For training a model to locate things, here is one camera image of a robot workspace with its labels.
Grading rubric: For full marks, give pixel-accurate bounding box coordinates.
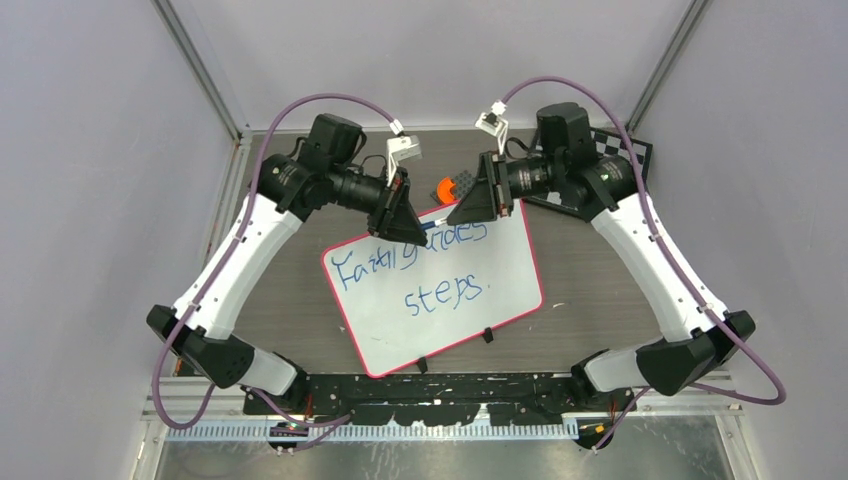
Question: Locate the pink-framed whiteboard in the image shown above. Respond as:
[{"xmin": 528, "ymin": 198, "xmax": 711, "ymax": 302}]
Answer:
[{"xmin": 321, "ymin": 201, "xmax": 544, "ymax": 378}]

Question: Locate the grey lego baseplate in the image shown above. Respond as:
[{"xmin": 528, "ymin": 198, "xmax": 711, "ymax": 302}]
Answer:
[{"xmin": 430, "ymin": 170, "xmax": 476, "ymax": 205}]

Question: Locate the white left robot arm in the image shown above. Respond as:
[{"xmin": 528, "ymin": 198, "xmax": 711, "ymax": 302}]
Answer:
[{"xmin": 146, "ymin": 114, "xmax": 427, "ymax": 414}]

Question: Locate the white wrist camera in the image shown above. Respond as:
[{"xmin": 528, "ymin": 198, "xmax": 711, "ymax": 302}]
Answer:
[
  {"xmin": 474, "ymin": 100, "xmax": 509, "ymax": 161},
  {"xmin": 385, "ymin": 119, "xmax": 423, "ymax": 186}
]

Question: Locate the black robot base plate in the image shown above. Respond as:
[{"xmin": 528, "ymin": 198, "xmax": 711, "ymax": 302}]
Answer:
[{"xmin": 243, "ymin": 373, "xmax": 634, "ymax": 427}]

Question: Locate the black and white chessboard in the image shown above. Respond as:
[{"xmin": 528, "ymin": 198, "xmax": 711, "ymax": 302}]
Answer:
[{"xmin": 524, "ymin": 127, "xmax": 653, "ymax": 218}]

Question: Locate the orange curved block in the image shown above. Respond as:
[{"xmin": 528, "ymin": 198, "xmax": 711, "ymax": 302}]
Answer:
[{"xmin": 434, "ymin": 177, "xmax": 456, "ymax": 205}]

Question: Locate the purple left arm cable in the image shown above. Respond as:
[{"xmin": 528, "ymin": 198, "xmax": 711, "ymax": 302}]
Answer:
[{"xmin": 150, "ymin": 92, "xmax": 405, "ymax": 453}]

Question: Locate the aluminium frame rail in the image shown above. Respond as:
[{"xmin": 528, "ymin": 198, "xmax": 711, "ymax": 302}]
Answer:
[{"xmin": 142, "ymin": 387, "xmax": 743, "ymax": 444}]

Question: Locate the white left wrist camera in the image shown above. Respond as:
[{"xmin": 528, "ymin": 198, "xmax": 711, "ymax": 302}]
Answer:
[{"xmin": 385, "ymin": 119, "xmax": 423, "ymax": 186}]

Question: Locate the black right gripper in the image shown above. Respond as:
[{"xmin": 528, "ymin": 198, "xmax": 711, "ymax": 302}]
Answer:
[{"xmin": 448, "ymin": 148, "xmax": 565, "ymax": 225}]

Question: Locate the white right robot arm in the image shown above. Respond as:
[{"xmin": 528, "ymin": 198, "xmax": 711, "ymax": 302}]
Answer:
[{"xmin": 447, "ymin": 102, "xmax": 755, "ymax": 411}]

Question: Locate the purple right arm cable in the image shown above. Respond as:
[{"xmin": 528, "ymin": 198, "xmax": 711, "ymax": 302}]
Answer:
[{"xmin": 500, "ymin": 75, "xmax": 788, "ymax": 454}]

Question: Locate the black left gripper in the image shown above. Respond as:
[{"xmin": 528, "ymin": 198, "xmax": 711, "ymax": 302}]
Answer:
[{"xmin": 328, "ymin": 163, "xmax": 427, "ymax": 244}]

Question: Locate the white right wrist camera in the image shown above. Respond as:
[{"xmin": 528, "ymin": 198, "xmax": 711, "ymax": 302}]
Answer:
[{"xmin": 474, "ymin": 100, "xmax": 509, "ymax": 161}]

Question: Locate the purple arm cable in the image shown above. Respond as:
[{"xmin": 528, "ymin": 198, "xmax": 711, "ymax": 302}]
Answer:
[
  {"xmin": 150, "ymin": 92, "xmax": 405, "ymax": 453},
  {"xmin": 500, "ymin": 75, "xmax": 788, "ymax": 454}
]

